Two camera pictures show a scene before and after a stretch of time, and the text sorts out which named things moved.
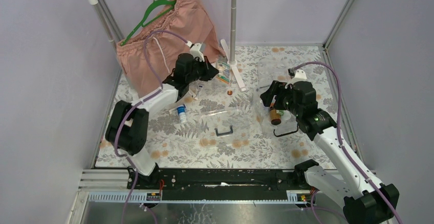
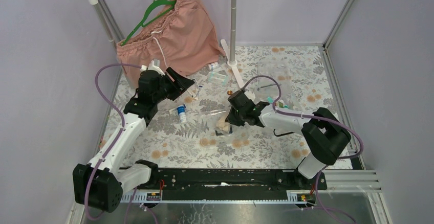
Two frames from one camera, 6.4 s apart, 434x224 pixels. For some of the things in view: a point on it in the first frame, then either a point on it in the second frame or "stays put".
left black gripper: x=202 y=69 → x=171 y=83
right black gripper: x=276 y=88 → x=231 y=118
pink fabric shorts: x=189 y=18 stays put
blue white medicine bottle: x=181 y=110 stays put
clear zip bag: x=271 y=70 stays put
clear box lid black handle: x=229 y=128 stays put
